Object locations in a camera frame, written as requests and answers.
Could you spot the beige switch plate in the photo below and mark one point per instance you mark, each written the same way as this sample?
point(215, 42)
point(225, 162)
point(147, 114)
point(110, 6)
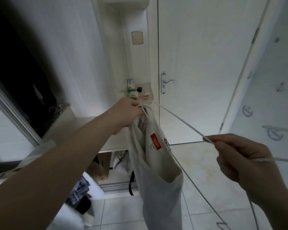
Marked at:
point(137, 37)

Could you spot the brown cardboard box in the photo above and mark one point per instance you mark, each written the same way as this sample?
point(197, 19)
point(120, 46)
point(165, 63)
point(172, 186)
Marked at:
point(100, 165)

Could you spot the small white blue box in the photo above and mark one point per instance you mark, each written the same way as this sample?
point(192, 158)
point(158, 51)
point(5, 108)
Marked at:
point(130, 83)

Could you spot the person's left forearm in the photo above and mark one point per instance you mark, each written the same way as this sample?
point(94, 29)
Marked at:
point(48, 184)

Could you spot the white door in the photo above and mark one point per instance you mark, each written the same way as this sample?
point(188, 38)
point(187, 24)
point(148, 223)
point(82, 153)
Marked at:
point(201, 59)

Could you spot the person's right hand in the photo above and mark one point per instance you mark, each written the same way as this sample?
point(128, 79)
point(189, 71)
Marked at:
point(245, 160)

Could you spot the white t-shirt with script print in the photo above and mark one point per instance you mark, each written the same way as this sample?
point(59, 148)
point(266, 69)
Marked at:
point(158, 179)

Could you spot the person's left hand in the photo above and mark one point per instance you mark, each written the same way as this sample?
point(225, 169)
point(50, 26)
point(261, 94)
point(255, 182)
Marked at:
point(127, 112)

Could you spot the small pink ornament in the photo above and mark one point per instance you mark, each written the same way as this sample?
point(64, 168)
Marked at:
point(145, 94)

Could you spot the dark fabric pile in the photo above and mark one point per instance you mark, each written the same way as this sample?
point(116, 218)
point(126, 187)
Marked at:
point(57, 110)

